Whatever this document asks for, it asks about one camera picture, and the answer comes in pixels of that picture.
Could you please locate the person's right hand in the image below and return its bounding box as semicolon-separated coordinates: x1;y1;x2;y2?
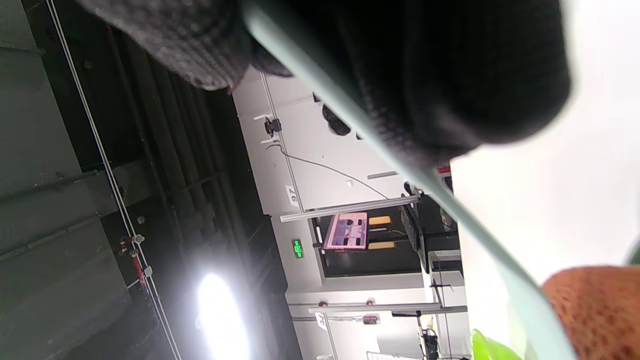
75;0;573;168

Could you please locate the light teal dessert spatula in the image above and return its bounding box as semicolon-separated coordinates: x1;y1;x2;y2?
242;0;577;360

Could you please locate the orange-brown bread slice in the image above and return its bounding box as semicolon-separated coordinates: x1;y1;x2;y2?
542;266;640;360

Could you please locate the pink-screen monitor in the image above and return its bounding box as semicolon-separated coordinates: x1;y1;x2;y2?
322;212;369;251

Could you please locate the lime green plastic bowl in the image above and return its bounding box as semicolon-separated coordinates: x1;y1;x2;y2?
470;328;526;360

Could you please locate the bright ceiling lamp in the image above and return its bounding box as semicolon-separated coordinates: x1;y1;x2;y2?
196;272;251;360

